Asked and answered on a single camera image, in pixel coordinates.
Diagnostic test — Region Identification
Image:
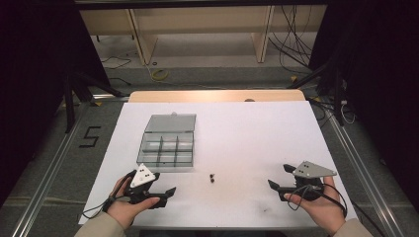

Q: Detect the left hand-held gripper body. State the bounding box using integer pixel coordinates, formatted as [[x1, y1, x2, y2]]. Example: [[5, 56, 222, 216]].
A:
[[124, 163, 162, 205]]

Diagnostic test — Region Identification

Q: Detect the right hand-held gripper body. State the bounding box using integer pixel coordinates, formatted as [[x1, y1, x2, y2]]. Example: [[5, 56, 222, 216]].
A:
[[292, 160, 338, 202]]

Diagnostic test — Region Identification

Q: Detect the person's left hand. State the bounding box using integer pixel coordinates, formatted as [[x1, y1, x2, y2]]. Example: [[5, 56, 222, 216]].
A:
[[106, 177, 161, 230]]

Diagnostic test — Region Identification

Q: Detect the person's right hand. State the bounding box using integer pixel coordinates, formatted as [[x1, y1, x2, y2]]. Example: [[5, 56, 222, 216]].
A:
[[284, 176, 347, 237]]

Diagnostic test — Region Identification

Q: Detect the clear plastic compartment box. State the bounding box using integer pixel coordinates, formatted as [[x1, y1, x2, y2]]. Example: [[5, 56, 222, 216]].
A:
[[135, 112, 198, 173]]

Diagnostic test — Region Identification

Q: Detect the white table cover sheet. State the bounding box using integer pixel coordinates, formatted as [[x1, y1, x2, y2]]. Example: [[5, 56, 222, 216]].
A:
[[78, 100, 359, 229]]

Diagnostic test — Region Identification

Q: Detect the black metal stand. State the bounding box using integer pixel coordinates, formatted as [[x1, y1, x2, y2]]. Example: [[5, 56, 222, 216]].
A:
[[62, 70, 129, 134], [287, 60, 346, 126]]

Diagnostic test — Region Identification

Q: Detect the light wooden table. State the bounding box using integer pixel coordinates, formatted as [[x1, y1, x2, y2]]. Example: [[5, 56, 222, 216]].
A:
[[127, 89, 306, 103]]

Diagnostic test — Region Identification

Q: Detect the black curtain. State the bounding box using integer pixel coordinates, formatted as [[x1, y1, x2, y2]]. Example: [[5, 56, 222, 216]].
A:
[[0, 0, 112, 208], [309, 0, 419, 218]]

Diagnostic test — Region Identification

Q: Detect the light wooden bench furniture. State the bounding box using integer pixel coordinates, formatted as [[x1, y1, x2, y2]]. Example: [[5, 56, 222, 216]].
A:
[[78, 4, 328, 66]]

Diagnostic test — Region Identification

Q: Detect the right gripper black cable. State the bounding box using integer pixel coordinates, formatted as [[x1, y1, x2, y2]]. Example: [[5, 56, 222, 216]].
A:
[[287, 183, 386, 237]]

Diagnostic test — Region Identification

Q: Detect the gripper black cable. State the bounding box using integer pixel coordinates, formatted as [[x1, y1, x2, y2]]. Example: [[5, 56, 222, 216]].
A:
[[81, 169, 137, 220], [287, 183, 386, 237]]

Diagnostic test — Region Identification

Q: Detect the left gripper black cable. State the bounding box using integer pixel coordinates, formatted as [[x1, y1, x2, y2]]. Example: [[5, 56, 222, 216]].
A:
[[81, 169, 137, 220]]

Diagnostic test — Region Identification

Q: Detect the aluminium floor rail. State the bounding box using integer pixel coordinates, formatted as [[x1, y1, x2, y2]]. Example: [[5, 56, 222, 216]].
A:
[[11, 93, 129, 237], [324, 105, 406, 237]]

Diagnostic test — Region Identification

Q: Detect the white cable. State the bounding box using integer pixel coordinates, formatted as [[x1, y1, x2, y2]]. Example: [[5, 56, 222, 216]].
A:
[[339, 99, 358, 125]]

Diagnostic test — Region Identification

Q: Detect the yellow coiled cable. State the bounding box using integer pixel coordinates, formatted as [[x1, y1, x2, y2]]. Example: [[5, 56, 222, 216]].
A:
[[150, 68, 171, 82]]

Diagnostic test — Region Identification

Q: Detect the thin black floor cable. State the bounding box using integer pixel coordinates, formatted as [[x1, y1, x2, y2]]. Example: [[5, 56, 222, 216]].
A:
[[100, 55, 132, 87]]

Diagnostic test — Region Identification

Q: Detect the bundle of black cables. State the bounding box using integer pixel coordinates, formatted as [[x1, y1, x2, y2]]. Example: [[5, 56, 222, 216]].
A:
[[267, 4, 314, 69]]

